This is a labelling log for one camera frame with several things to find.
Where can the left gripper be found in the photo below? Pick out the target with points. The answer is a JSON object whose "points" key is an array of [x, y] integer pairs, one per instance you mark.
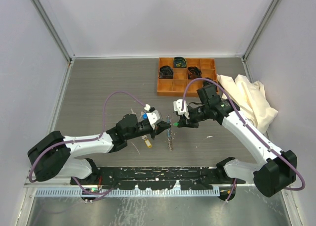
{"points": [[159, 127]]}

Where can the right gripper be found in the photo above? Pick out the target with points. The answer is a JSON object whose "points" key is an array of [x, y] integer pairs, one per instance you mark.
{"points": [[183, 121]]}

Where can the blue-handled keyring with rings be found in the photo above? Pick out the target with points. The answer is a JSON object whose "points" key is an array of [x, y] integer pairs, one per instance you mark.
{"points": [[170, 135]]}

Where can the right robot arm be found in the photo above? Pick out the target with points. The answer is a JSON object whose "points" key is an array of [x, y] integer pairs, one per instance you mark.
{"points": [[274, 168]]}

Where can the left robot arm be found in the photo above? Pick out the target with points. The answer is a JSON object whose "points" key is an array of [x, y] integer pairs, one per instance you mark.
{"points": [[59, 155]]}

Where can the yellow tag key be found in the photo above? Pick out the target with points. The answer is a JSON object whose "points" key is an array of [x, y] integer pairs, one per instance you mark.
{"points": [[146, 141]]}

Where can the blue tag key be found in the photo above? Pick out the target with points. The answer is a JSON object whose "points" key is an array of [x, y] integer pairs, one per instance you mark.
{"points": [[143, 115]]}

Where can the wooden compartment tray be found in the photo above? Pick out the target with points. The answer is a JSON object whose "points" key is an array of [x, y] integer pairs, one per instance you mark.
{"points": [[177, 85]]}

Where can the rolled brown belt middle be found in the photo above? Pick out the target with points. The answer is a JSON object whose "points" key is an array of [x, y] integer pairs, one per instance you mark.
{"points": [[193, 72]]}

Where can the rolled belt left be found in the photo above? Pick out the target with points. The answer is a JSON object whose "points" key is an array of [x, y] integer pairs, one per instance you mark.
{"points": [[165, 72]]}

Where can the rolled belt top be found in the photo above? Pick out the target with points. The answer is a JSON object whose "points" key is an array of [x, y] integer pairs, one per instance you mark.
{"points": [[179, 62]]}

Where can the cream cloth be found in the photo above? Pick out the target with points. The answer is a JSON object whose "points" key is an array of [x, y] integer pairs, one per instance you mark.
{"points": [[251, 99]]}

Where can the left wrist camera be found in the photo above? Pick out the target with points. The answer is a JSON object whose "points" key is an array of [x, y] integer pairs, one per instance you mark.
{"points": [[154, 118]]}

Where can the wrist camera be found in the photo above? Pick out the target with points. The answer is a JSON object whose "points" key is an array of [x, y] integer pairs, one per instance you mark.
{"points": [[154, 118], [180, 107]]}

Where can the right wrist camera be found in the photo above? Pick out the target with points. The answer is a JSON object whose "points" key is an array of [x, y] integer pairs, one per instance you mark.
{"points": [[180, 107]]}

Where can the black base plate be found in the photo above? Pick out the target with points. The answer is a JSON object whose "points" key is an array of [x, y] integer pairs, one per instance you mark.
{"points": [[157, 178]]}

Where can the grey cable duct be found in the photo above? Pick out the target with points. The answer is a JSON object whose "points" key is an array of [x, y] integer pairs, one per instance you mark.
{"points": [[175, 192]]}

